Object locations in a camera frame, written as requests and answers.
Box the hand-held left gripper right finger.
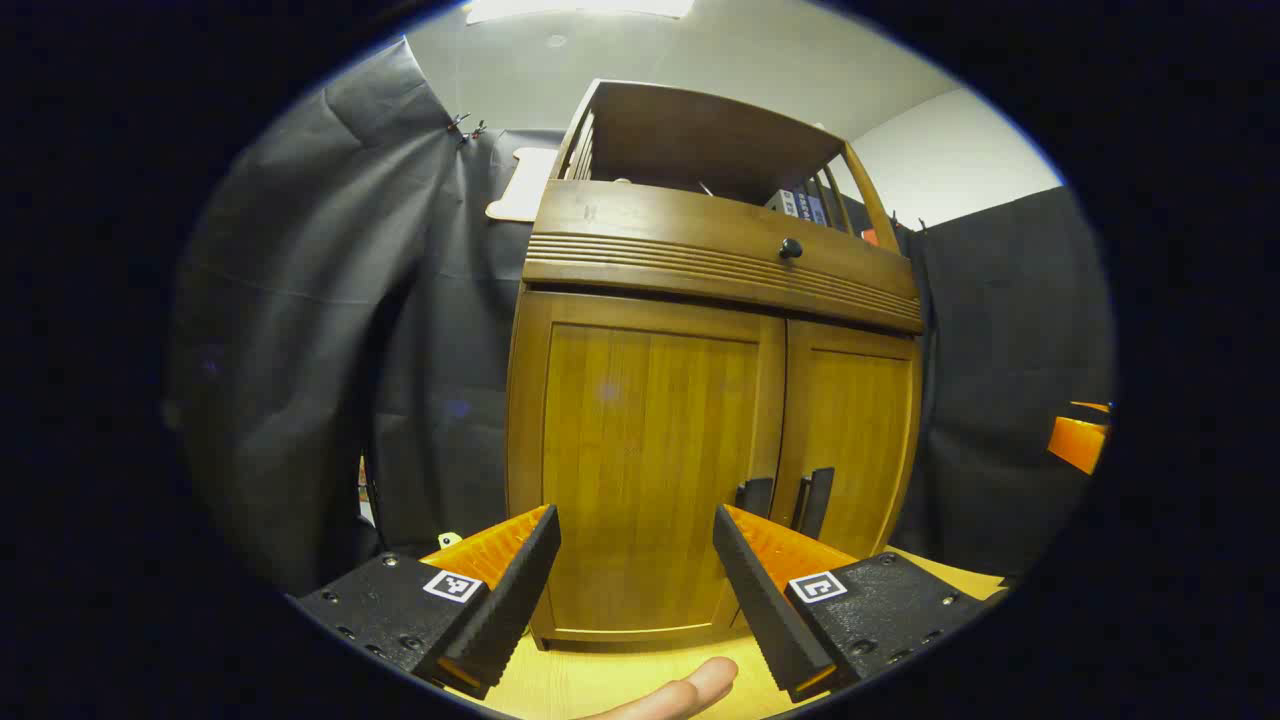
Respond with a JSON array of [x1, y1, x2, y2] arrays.
[[712, 504, 1001, 704]]

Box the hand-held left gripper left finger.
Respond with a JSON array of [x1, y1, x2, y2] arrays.
[[290, 504, 562, 701]]

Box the wooden shoe cabinet door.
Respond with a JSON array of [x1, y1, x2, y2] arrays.
[[505, 288, 788, 651], [770, 318, 923, 561]]

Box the wooden double-door shoe cabinet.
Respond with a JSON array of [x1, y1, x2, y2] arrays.
[[503, 78, 926, 653]]

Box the black backdrop cloth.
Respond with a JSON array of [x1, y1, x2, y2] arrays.
[[165, 38, 1116, 601]]

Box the white and blue boxes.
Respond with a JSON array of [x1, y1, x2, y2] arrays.
[[765, 178, 833, 229]]

